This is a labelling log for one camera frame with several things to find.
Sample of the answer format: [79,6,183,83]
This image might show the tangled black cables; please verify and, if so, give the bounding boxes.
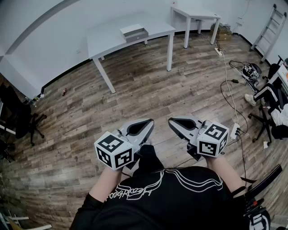
[220,59,259,180]

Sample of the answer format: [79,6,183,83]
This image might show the person's right forearm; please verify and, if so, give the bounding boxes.
[205,155,246,192]

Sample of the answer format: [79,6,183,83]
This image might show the white power cable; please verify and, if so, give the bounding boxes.
[219,51,239,125]

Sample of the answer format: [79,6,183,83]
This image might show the stack of cardboard boxes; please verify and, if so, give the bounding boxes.
[210,22,233,41]

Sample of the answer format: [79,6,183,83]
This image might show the person's black trousers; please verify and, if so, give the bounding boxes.
[132,143,165,174]

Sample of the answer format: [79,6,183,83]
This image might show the grey metal ladder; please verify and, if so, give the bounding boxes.
[249,4,288,64]

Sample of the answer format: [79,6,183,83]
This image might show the black office chair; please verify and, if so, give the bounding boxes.
[0,84,47,147]
[247,55,288,144]

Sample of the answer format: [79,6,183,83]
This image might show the person's left forearm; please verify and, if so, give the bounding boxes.
[89,166,124,203]

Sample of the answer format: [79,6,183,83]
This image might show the small white table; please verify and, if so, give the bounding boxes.
[171,6,222,49]

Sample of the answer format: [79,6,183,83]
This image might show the black device on floor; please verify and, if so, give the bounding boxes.
[241,63,263,81]

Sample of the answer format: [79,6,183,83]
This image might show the white power strip with plugs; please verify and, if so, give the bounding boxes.
[230,122,241,141]

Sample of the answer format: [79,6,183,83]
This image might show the white metal rack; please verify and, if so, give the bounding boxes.
[0,210,53,230]

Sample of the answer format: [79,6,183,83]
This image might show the grey drawer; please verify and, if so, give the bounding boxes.
[122,27,149,44]

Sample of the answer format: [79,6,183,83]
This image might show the person's black printed shirt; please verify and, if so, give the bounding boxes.
[69,165,251,230]

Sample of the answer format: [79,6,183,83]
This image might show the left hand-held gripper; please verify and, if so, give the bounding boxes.
[94,118,155,172]

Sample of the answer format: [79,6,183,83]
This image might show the large white table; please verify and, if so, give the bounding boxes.
[87,20,176,94]

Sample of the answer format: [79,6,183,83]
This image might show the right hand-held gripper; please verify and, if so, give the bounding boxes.
[168,115,230,161]

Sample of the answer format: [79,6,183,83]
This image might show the black backpack white straps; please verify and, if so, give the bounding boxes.
[243,197,272,230]

